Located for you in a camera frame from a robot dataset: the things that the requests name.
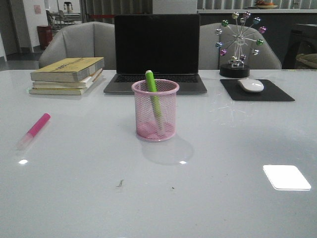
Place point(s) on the green highlighter pen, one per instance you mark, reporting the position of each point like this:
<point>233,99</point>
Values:
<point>154,99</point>

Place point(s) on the pink highlighter pen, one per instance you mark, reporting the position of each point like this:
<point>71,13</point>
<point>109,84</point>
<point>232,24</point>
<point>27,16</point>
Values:
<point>33,131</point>

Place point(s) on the pink mesh pen holder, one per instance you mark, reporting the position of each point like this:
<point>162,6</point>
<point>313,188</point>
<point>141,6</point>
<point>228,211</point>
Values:
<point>146,124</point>

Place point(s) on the grey open laptop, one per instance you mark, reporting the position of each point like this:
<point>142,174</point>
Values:
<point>166,44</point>

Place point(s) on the middle white book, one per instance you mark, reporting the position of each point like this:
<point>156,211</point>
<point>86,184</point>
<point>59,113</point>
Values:
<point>85,83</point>

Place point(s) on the bottom yellow book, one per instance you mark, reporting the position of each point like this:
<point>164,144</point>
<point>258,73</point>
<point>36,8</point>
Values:
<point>63,91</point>

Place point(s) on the yellow book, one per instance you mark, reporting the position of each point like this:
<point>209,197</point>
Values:
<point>68,70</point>
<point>63,91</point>

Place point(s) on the yellow top book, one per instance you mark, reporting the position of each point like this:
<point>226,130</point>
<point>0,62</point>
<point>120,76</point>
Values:
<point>68,70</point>

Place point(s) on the grey right armchair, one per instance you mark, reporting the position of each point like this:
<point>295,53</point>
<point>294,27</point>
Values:
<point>215,47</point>

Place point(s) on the grey armchair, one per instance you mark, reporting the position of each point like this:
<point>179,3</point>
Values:
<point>91,39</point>
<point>215,47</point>

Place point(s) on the white computer mouse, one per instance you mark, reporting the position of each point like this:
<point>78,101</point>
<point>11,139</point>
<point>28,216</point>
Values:
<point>251,85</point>

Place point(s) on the grey left armchair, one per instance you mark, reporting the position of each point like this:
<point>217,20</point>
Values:
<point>91,39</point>

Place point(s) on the ferris wheel desk toy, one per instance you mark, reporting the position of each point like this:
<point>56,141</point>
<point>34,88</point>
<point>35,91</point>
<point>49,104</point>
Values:
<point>236,66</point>

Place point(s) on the black mouse pad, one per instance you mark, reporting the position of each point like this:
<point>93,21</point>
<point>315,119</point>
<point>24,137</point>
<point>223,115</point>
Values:
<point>270,93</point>

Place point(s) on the red trash bin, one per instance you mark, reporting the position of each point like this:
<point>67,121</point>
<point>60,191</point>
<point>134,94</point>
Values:
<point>45,35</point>

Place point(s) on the fruit bowl on counter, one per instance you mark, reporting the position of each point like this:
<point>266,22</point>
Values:
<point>265,4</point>

